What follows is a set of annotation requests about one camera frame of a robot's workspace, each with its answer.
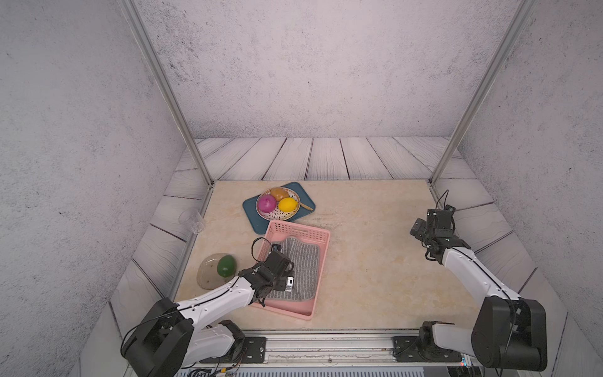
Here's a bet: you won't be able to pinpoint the grey striped dishcloth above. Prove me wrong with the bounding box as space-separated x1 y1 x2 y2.
268 237 320 302

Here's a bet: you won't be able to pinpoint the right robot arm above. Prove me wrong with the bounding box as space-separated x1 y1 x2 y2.
393 205 548 373

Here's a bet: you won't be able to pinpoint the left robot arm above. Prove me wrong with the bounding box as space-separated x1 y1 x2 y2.
120 247 295 376

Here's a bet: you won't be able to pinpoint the pink plastic basket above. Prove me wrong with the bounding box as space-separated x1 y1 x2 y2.
253 220 331 320

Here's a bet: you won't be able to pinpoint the green toy fruit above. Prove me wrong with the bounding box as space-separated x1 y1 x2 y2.
217 254 237 279

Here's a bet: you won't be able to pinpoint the patterned ceramic plate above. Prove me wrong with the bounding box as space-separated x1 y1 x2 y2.
258 188 301 221

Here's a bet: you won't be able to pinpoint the clear glass plate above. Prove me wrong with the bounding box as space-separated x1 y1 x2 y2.
196 253 237 291

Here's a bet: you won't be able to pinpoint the purple toy fruit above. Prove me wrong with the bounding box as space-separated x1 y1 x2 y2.
256 194 278 214

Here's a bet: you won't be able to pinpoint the yellow toy lemon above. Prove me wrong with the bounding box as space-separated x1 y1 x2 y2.
278 197 299 213

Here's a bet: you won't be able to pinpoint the wooden spoon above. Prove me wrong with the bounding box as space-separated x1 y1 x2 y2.
299 202 315 211

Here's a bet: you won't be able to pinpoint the brown toy fruit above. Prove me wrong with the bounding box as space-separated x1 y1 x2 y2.
269 187 290 202

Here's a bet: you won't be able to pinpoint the clear plastic cup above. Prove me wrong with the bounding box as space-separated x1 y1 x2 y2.
178 208 206 234

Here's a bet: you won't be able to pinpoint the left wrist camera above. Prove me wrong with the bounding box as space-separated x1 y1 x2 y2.
279 271 295 292

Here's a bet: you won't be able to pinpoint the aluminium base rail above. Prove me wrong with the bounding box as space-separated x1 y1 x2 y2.
122 329 538 377

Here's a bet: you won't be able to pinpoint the right frame post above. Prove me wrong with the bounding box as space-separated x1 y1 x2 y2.
428 0 536 188

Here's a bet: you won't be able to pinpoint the frame post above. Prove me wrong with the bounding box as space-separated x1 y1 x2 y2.
428 0 536 188
119 0 215 189

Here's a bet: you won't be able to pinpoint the left frame post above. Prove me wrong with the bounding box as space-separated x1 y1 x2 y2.
119 0 215 189

